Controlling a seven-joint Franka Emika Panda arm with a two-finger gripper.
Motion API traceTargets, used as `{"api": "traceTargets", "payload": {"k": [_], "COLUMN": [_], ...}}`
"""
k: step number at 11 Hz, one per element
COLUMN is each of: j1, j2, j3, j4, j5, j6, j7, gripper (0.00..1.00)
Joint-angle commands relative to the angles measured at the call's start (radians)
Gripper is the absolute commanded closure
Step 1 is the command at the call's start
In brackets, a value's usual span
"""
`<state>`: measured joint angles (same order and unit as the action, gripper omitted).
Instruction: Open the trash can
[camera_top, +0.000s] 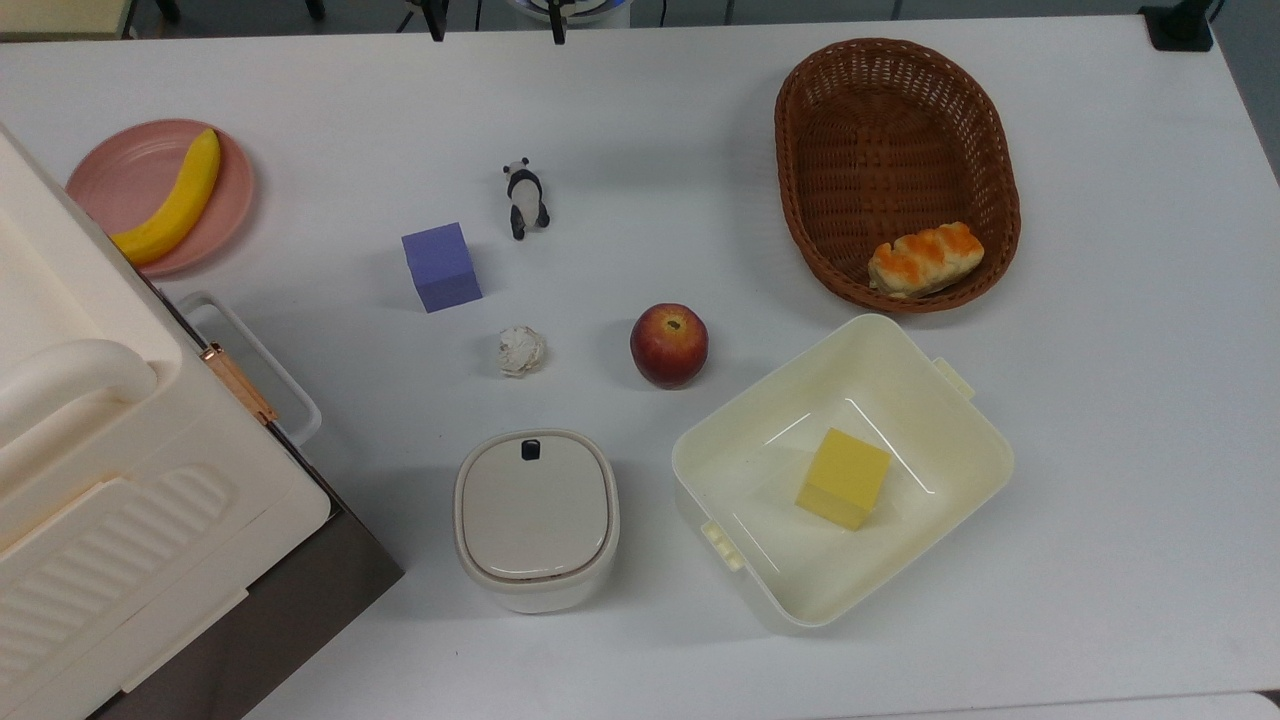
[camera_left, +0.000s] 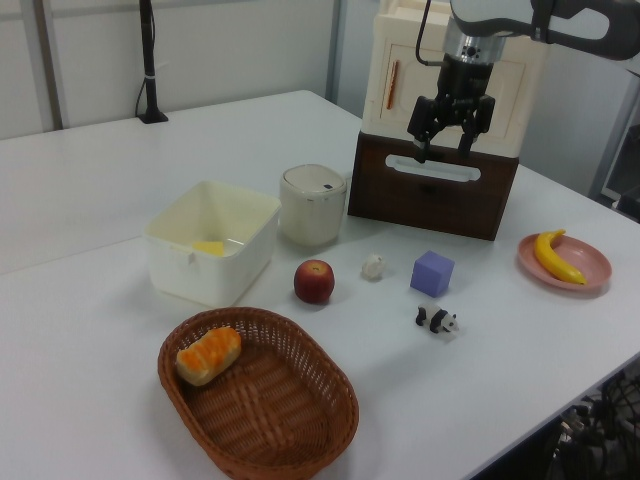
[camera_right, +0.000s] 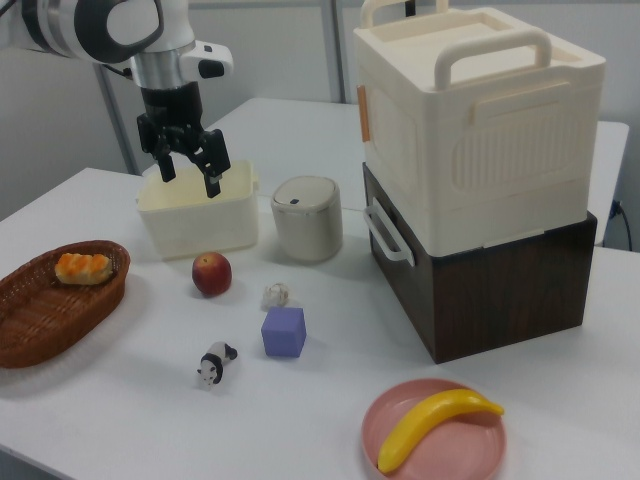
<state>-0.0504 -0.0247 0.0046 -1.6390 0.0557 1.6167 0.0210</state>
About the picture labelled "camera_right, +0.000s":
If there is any white garlic bulb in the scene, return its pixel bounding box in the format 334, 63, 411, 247
260, 281, 292, 311

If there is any cream open plastic bin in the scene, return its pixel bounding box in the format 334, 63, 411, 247
135, 159, 262, 260

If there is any orange-topped bread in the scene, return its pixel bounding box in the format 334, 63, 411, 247
54, 252, 113, 286

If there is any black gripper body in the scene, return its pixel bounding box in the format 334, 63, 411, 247
136, 81, 219, 157

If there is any cream storage box with handles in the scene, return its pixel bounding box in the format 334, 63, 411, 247
352, 0, 608, 260

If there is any small beige trash can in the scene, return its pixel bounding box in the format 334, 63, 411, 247
270, 175, 344, 264

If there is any pink plate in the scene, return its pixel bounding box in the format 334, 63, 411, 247
361, 378, 508, 480

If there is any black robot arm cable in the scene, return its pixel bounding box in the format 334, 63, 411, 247
92, 61, 137, 82

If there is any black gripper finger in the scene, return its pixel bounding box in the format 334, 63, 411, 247
189, 128, 233, 199
155, 145, 178, 183

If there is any purple cube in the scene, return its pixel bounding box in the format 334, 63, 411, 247
260, 306, 307, 359

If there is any black wall power cable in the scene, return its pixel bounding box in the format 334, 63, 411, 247
610, 199, 634, 248

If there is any dark wood-grain box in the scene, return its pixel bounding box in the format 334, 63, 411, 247
362, 162, 599, 365

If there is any panda figurine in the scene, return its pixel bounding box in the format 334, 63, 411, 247
195, 341, 239, 392

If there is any yellow banana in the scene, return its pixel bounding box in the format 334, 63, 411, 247
376, 388, 506, 474

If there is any red apple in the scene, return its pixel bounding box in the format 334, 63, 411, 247
191, 251, 233, 297

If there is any brown wicker basket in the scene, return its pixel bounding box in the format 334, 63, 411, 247
0, 240, 132, 370

